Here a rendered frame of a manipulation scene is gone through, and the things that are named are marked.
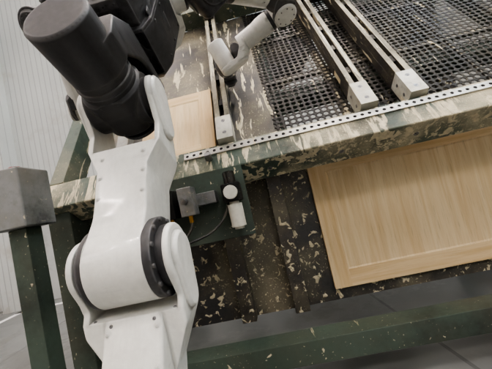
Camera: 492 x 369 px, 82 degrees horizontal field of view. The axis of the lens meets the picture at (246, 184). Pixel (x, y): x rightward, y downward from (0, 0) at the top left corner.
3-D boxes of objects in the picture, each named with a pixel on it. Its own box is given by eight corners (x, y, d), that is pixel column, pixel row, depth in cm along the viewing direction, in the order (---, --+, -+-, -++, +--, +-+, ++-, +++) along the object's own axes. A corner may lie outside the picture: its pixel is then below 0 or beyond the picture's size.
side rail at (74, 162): (68, 200, 117) (48, 185, 109) (109, 63, 184) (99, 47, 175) (81, 198, 117) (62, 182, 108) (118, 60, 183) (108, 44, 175)
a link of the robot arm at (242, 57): (222, 75, 104) (252, 52, 99) (209, 54, 103) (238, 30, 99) (228, 77, 110) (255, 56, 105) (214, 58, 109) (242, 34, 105)
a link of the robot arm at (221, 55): (222, 80, 114) (219, 73, 103) (208, 57, 113) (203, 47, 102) (246, 64, 113) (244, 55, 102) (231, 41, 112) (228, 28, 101)
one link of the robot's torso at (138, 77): (138, 92, 54) (138, 51, 59) (72, 109, 55) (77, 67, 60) (165, 132, 65) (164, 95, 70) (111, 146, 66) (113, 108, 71)
